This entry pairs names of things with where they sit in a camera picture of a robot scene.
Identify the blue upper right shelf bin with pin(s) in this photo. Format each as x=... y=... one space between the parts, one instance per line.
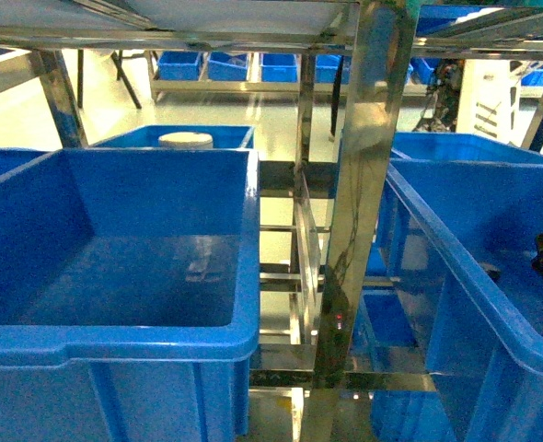
x=458 y=239

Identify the blue shelf bin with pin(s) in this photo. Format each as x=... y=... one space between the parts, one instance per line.
x=458 y=239
x=129 y=295

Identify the blue upper left shelf bin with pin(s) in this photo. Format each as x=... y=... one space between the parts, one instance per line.
x=129 y=295

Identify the white round lidded jar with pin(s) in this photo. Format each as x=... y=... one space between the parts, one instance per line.
x=186 y=140

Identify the stainless steel shelf frame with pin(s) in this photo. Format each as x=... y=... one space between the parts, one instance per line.
x=381 y=35

